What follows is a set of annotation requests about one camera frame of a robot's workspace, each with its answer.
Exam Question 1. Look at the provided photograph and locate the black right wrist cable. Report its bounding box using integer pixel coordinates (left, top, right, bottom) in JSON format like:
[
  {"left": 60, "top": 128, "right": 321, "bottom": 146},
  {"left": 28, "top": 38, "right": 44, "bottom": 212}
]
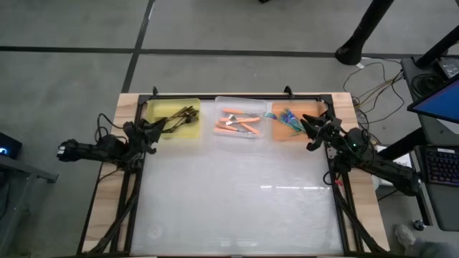
[{"left": 358, "top": 125, "right": 376, "bottom": 151}]

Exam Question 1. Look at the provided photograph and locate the grey side table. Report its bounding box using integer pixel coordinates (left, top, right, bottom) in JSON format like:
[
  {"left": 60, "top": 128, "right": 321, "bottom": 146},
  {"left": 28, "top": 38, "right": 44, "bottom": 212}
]
[{"left": 0, "top": 153, "right": 60, "bottom": 258}]

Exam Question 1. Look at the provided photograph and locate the yellow floor cable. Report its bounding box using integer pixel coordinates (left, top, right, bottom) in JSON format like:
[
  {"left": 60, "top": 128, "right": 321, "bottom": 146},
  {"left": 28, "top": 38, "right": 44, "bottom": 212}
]
[{"left": 354, "top": 71, "right": 405, "bottom": 110}]

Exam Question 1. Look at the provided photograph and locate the orange plastic bin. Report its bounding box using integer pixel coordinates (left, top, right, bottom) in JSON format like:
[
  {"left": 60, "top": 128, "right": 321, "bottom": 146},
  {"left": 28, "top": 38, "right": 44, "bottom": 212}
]
[{"left": 271, "top": 101, "right": 330, "bottom": 143}]

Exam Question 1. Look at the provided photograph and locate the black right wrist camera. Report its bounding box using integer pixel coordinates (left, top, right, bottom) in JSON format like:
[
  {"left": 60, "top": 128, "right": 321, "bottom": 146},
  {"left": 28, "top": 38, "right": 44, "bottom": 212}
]
[{"left": 344, "top": 128, "right": 366, "bottom": 154}]

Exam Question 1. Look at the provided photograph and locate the black floor cable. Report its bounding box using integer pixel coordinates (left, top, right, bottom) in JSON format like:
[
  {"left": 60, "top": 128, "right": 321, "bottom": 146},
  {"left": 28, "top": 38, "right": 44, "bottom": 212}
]
[{"left": 342, "top": 61, "right": 406, "bottom": 123}]

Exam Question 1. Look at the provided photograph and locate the coiled black cable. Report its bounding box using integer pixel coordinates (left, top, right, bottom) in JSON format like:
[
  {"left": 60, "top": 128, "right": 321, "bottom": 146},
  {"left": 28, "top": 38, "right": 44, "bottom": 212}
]
[{"left": 410, "top": 72, "right": 437, "bottom": 98}]

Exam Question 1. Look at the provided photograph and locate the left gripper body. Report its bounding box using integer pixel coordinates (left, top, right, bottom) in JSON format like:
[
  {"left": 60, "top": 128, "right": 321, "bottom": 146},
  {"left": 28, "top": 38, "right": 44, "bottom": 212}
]
[{"left": 123, "top": 119, "right": 159, "bottom": 156}]

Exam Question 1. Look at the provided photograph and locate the clear plastic bin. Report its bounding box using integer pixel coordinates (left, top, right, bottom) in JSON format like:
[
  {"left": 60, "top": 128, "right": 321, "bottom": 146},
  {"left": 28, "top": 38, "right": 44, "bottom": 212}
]
[{"left": 213, "top": 95, "right": 270, "bottom": 140}]

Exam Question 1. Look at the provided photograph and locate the blue lit monitor screen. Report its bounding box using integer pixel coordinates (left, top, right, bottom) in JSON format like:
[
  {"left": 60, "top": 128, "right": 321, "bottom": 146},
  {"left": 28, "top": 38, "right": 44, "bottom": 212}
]
[{"left": 407, "top": 76, "right": 459, "bottom": 125}]

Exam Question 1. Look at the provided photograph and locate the grey power adapter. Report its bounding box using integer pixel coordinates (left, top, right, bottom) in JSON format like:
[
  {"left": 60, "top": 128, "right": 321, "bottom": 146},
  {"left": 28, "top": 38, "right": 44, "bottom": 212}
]
[{"left": 437, "top": 56, "right": 459, "bottom": 79}]

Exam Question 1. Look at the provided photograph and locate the grey equipment cart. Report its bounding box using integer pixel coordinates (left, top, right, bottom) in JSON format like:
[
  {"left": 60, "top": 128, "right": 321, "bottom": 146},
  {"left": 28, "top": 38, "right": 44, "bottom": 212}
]
[{"left": 400, "top": 56, "right": 459, "bottom": 232}]

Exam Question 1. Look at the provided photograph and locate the yellow plastic bin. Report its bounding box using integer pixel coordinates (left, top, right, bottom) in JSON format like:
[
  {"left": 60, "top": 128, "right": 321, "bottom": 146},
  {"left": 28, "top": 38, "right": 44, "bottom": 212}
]
[{"left": 146, "top": 98, "right": 202, "bottom": 140}]

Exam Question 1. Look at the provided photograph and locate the black device with blue light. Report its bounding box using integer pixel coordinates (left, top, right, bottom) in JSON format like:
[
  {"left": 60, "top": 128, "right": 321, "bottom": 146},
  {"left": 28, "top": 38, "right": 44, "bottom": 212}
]
[{"left": 0, "top": 131, "right": 24, "bottom": 161}]

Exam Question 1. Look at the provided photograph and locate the person's leg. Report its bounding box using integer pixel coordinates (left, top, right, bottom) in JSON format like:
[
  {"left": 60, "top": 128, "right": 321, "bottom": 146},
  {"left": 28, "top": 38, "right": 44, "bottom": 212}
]
[{"left": 410, "top": 238, "right": 459, "bottom": 258}]

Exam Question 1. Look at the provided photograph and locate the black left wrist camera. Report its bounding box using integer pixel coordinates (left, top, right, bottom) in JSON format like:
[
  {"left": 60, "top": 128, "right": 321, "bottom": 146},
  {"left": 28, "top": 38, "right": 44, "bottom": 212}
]
[{"left": 123, "top": 120, "right": 141, "bottom": 141}]

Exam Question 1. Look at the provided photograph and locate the black backlit keyboard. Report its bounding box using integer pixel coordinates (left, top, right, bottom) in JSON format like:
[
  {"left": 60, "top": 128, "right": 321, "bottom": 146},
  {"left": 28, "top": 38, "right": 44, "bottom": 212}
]
[{"left": 424, "top": 145, "right": 459, "bottom": 188}]

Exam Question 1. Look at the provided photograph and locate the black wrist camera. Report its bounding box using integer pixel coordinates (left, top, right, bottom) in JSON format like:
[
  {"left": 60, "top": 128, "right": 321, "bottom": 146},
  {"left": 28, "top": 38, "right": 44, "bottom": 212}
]
[
  {"left": 123, "top": 120, "right": 141, "bottom": 141},
  {"left": 344, "top": 128, "right": 366, "bottom": 154}
]

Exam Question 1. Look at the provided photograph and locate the person's shoe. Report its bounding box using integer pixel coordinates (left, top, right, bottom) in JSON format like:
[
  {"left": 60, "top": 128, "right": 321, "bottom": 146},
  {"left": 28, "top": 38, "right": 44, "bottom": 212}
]
[{"left": 394, "top": 224, "right": 417, "bottom": 249}]

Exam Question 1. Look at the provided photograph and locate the white labelled box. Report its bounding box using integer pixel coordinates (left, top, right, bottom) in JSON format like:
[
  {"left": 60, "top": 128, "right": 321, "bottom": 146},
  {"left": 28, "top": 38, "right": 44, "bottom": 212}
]
[{"left": 372, "top": 144, "right": 418, "bottom": 190}]

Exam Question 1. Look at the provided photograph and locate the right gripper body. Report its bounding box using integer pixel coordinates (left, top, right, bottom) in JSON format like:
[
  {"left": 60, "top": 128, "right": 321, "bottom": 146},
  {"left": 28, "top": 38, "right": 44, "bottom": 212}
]
[{"left": 316, "top": 109, "right": 348, "bottom": 151}]

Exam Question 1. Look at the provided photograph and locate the black stand post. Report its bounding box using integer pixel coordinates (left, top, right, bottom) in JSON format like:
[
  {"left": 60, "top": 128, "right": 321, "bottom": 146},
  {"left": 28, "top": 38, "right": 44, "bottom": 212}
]
[
  {"left": 415, "top": 24, "right": 459, "bottom": 70},
  {"left": 334, "top": 0, "right": 395, "bottom": 67}
]

